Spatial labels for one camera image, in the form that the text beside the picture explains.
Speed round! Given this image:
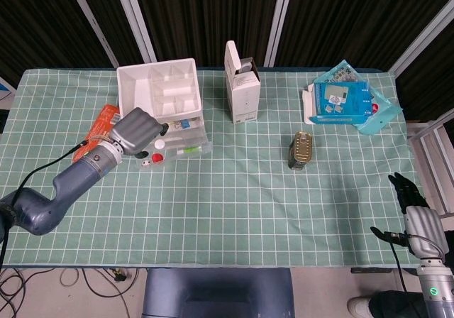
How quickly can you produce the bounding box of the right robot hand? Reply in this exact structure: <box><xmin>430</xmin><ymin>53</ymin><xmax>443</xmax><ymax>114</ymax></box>
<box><xmin>370</xmin><ymin>172</ymin><xmax>448</xmax><ymax>261</ymax></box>

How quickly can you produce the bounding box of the black right hand cable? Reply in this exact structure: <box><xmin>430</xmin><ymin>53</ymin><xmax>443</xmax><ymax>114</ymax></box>
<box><xmin>388</xmin><ymin>232</ymin><xmax>444</xmax><ymax>294</ymax></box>

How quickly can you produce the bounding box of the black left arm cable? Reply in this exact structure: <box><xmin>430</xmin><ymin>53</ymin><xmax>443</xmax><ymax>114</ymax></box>
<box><xmin>0</xmin><ymin>139</ymin><xmax>89</xmax><ymax>273</ymax></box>

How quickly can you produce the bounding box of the orange carton box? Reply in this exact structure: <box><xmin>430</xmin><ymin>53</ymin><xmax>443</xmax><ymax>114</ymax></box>
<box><xmin>72</xmin><ymin>104</ymin><xmax>121</xmax><ymax>163</ymax></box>

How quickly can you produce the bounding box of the black curtain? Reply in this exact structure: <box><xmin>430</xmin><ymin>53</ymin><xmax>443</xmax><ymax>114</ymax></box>
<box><xmin>0</xmin><ymin>0</ymin><xmax>454</xmax><ymax>120</ymax></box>

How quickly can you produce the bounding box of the tall white carton box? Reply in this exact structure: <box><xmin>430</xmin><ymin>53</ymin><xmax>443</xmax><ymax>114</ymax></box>
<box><xmin>223</xmin><ymin>40</ymin><xmax>262</xmax><ymax>124</ymax></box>

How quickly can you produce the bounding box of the flat blue product box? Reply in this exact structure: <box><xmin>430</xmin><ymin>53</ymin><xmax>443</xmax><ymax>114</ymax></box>
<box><xmin>302</xmin><ymin>80</ymin><xmax>375</xmax><ymax>126</ymax></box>

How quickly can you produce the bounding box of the teal plastic bag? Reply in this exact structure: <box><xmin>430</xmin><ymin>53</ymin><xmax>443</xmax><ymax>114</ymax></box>
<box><xmin>314</xmin><ymin>59</ymin><xmax>404</xmax><ymax>136</ymax></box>

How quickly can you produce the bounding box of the white shoe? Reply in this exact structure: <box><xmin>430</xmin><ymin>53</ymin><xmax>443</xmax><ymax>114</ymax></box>
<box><xmin>347</xmin><ymin>295</ymin><xmax>373</xmax><ymax>318</ymax></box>

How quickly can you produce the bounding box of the dark trouser leg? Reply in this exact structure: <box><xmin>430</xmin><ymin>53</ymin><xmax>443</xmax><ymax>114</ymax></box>
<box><xmin>368</xmin><ymin>289</ymin><xmax>430</xmax><ymax>318</ymax></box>

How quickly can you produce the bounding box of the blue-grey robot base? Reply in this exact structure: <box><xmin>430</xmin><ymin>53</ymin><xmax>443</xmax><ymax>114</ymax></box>
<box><xmin>141</xmin><ymin>268</ymin><xmax>295</xmax><ymax>318</ymax></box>

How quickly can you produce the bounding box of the green checked tablecloth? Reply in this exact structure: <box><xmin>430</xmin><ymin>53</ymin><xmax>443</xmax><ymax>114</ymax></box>
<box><xmin>0</xmin><ymin>67</ymin><xmax>423</xmax><ymax>269</ymax></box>

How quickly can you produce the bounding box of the black floor cable bundle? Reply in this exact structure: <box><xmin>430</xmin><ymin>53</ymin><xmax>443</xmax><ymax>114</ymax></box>
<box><xmin>0</xmin><ymin>268</ymin><xmax>54</xmax><ymax>318</ymax></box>

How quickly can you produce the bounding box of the white plastic drawer organizer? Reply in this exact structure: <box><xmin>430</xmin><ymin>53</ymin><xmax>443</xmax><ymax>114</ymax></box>
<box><xmin>116</xmin><ymin>57</ymin><xmax>209</xmax><ymax>145</ymax></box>

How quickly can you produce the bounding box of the white board with blue stripe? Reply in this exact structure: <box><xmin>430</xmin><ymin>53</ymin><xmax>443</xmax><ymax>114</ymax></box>
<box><xmin>0</xmin><ymin>76</ymin><xmax>17</xmax><ymax>101</ymax></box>

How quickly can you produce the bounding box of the white metal rack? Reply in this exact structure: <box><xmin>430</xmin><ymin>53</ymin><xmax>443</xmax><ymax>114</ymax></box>
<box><xmin>407</xmin><ymin>108</ymin><xmax>454</xmax><ymax>219</ymax></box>

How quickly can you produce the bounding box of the clear drawer with toys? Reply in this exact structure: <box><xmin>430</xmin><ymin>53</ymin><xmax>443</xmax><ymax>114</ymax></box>
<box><xmin>136</xmin><ymin>116</ymin><xmax>214</xmax><ymax>170</ymax></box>

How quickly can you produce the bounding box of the grey floor cable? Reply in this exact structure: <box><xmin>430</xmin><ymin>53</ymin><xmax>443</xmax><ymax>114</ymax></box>
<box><xmin>60</xmin><ymin>267</ymin><xmax>133</xmax><ymax>318</ymax></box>

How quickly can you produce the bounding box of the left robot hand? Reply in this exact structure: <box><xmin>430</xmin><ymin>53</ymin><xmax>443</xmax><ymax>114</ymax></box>
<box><xmin>109</xmin><ymin>106</ymin><xmax>170</xmax><ymax>159</ymax></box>

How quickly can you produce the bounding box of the white frame post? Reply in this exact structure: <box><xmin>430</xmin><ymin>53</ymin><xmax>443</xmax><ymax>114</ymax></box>
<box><xmin>65</xmin><ymin>0</ymin><xmax>120</xmax><ymax>67</ymax></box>
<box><xmin>111</xmin><ymin>0</ymin><xmax>157</xmax><ymax>63</ymax></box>
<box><xmin>264</xmin><ymin>0</ymin><xmax>295</xmax><ymax>67</ymax></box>
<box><xmin>389</xmin><ymin>0</ymin><xmax>454</xmax><ymax>77</ymax></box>

